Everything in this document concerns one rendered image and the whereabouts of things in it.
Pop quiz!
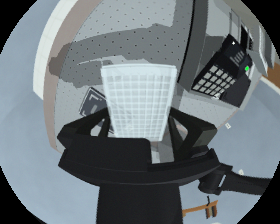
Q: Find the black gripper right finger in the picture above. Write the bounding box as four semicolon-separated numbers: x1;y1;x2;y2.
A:
167;107;218;161

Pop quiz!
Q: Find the white multi-well plate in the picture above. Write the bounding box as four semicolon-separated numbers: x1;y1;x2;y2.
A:
101;63;177;141

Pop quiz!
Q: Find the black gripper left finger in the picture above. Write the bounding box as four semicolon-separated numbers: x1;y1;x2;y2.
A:
61;107;111;137

